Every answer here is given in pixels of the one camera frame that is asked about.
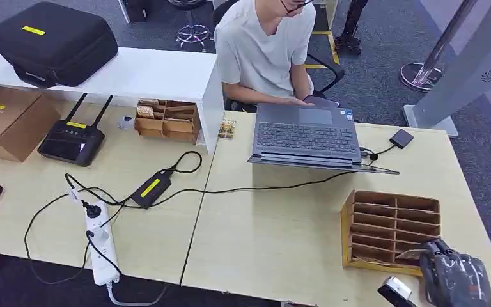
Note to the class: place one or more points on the small wooden organiser box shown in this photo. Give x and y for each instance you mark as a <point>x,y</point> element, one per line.
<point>171,127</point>

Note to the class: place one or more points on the white desk shelf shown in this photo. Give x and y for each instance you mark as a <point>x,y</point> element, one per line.
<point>144,72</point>

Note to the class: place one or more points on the black carrying case, yellow label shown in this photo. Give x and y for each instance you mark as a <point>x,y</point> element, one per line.
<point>57,46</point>

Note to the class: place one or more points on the black power adapter, yellow label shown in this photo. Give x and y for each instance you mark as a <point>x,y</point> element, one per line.
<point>151,189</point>

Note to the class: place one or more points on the stool with chrome base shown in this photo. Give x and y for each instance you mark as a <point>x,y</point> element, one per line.
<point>193,34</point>

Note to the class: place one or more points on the grey laptop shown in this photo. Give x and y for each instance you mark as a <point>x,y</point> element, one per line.
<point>307,137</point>

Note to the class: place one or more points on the black office chair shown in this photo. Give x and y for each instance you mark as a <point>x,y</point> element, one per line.
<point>239,103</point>

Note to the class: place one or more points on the black router with antennas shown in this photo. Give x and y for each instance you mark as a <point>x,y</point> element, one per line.
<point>71,143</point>

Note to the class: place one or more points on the standing person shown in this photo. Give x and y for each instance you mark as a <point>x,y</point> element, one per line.
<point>350,25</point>

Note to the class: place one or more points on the black external drive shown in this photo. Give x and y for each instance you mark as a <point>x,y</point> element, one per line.
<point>401,138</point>

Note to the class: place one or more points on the stack of printed cards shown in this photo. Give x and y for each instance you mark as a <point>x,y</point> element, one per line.
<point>227,129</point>

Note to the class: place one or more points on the brown cardboard box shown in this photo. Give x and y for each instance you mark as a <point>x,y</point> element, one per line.
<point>14,123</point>

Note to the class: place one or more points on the grey standing kiosk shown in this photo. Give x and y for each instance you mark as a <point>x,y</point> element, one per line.
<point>461,72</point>

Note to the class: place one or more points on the chrome stanchion post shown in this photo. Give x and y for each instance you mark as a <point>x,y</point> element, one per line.
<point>420,75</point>

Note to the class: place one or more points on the black cabinet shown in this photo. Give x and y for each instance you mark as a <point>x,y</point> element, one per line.
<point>136,9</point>

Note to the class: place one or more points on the small white round device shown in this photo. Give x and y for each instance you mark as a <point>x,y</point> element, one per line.
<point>125,123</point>

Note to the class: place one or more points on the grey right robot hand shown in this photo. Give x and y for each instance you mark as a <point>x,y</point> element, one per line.
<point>455,277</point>

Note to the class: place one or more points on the white power strip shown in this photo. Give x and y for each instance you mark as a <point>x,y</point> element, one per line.
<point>102,256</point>

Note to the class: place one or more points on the wooden slotted card box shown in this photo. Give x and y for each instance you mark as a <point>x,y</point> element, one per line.
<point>385,229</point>

